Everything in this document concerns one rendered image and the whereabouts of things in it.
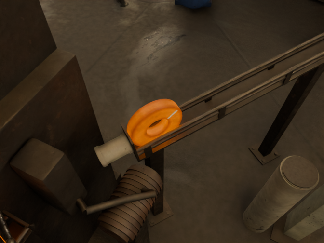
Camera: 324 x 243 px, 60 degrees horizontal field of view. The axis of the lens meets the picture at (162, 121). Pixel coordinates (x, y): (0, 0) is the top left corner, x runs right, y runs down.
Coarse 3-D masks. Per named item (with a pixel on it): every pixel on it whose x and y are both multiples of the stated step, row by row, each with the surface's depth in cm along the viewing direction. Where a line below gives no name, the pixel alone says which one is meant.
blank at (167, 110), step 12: (144, 108) 70; (156, 108) 69; (168, 108) 71; (132, 120) 71; (144, 120) 70; (156, 120) 72; (168, 120) 75; (180, 120) 78; (132, 132) 71; (144, 132) 74; (156, 132) 79
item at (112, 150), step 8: (120, 136) 75; (104, 144) 74; (112, 144) 74; (120, 144) 74; (128, 144) 74; (96, 152) 72; (104, 152) 73; (112, 152) 73; (120, 152) 74; (128, 152) 75; (104, 160) 72; (112, 160) 74
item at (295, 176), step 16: (288, 160) 91; (304, 160) 91; (272, 176) 96; (288, 176) 87; (304, 176) 87; (272, 192) 97; (288, 192) 90; (304, 192) 87; (256, 208) 112; (272, 208) 102; (288, 208) 100; (256, 224) 119
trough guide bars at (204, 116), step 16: (304, 48) 92; (272, 64) 90; (304, 64) 86; (240, 80) 87; (272, 80) 84; (288, 80) 89; (208, 96) 85; (240, 96) 82; (208, 112) 80; (224, 112) 83; (176, 128) 78; (144, 144) 76; (160, 144) 78
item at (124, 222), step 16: (128, 176) 87; (144, 176) 86; (160, 176) 91; (128, 192) 83; (112, 208) 81; (128, 208) 81; (144, 208) 84; (112, 224) 78; (128, 224) 79; (144, 224) 95; (128, 240) 82; (144, 240) 107
